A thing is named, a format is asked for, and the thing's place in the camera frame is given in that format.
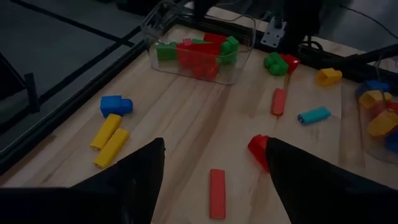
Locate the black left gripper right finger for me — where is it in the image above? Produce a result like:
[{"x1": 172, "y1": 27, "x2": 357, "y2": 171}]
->
[{"x1": 266, "y1": 137, "x2": 398, "y2": 224}]

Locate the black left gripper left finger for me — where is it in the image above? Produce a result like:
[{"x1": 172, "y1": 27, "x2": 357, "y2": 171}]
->
[{"x1": 70, "y1": 137, "x2": 166, "y2": 224}]

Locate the yellow long block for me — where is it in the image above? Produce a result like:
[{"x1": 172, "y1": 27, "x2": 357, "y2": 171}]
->
[
  {"x1": 90, "y1": 113, "x2": 123, "y2": 151},
  {"x1": 93, "y1": 128, "x2": 131, "y2": 170}
]

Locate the yellow stud block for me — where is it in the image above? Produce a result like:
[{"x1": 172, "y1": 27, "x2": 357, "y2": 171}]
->
[
  {"x1": 367, "y1": 109, "x2": 398, "y2": 138},
  {"x1": 358, "y1": 90, "x2": 393, "y2": 110},
  {"x1": 315, "y1": 67, "x2": 343, "y2": 88}
]

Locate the clear plastic bin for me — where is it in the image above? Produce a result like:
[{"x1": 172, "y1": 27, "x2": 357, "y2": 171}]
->
[
  {"x1": 356, "y1": 55, "x2": 398, "y2": 164},
  {"x1": 141, "y1": 1, "x2": 257, "y2": 86}
]

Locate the black partition foot bar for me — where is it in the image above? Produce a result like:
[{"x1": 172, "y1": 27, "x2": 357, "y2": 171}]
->
[{"x1": 24, "y1": 73, "x2": 40, "y2": 113}]

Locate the black partition panel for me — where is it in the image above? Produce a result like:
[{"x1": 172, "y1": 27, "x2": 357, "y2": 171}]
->
[{"x1": 0, "y1": 52, "x2": 27, "y2": 100}]

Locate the grey metal bracket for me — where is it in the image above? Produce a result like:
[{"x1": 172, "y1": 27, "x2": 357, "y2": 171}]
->
[{"x1": 260, "y1": 17, "x2": 287, "y2": 49}]

